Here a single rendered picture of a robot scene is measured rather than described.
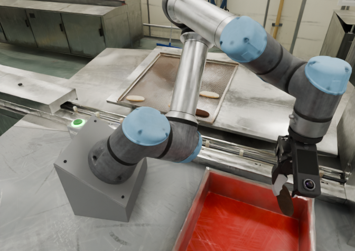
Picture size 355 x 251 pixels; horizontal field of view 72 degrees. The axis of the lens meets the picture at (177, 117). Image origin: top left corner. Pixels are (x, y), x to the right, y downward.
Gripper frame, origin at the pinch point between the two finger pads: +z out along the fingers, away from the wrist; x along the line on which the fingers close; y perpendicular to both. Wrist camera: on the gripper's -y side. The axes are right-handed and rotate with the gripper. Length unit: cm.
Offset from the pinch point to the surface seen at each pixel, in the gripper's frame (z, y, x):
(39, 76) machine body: 18, 94, 137
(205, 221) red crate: 16.8, 0.5, 19.5
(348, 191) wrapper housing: 10.7, 13.5, -24.5
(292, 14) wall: 31, 384, -99
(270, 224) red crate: 16.7, 2.3, -0.1
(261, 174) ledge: 12.9, 19.0, 1.0
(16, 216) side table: 18, -6, 80
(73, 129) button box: 11, 32, 78
